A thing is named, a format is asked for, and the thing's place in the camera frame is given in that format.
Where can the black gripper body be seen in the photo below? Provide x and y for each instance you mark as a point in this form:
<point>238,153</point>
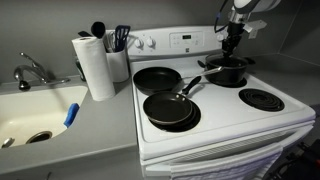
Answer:
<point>235,30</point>

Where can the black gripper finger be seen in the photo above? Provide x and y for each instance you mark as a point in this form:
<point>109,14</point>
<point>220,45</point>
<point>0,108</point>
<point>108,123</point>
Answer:
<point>236,45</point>
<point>227,46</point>

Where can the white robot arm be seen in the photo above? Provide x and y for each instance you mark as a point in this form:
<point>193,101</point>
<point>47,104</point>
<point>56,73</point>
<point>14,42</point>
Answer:
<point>253,5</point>

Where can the white stove knob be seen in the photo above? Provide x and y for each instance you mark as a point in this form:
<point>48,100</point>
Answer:
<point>150,42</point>
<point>220,36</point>
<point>139,42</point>

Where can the black cooking pot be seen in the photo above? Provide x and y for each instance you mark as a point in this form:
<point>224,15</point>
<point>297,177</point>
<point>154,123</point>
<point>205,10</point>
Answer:
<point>230,75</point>

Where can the stove control display panel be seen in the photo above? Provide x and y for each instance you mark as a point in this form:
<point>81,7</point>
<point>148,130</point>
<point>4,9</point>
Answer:
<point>186,39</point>

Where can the white electric stove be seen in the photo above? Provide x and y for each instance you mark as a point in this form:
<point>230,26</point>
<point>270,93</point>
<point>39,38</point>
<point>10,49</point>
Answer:
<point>220,110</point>

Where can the black coil burner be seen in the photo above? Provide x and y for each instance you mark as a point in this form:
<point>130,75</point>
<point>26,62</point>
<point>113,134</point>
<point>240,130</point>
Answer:
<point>241,83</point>
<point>261,100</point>

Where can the blue slotted spatula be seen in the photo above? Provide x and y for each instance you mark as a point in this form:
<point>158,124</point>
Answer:
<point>122,33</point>

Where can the white utensil holder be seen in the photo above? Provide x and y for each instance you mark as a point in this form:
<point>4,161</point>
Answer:
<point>117,66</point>

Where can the black ladle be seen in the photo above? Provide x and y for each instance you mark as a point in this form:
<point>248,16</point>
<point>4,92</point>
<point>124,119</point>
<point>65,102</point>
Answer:
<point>98,29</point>

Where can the white paper towel roll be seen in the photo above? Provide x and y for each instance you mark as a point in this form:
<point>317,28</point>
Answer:
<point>95,70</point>

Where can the black spatula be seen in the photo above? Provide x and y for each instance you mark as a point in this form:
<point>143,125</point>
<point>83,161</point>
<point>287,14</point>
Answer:
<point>84,33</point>

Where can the chrome faucet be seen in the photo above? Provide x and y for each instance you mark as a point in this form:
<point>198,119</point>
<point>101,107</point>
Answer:
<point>33,70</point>

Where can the cream kitchen sink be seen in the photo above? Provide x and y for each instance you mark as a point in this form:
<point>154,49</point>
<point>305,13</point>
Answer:
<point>30,110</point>

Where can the metal sink drain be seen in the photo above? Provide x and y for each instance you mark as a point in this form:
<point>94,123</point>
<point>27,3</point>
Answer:
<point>39,137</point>

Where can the metal sink stopper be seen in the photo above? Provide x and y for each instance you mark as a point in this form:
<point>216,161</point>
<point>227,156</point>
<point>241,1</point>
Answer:
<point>7,142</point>

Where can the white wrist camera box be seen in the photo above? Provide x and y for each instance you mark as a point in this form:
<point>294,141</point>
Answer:
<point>255,26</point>

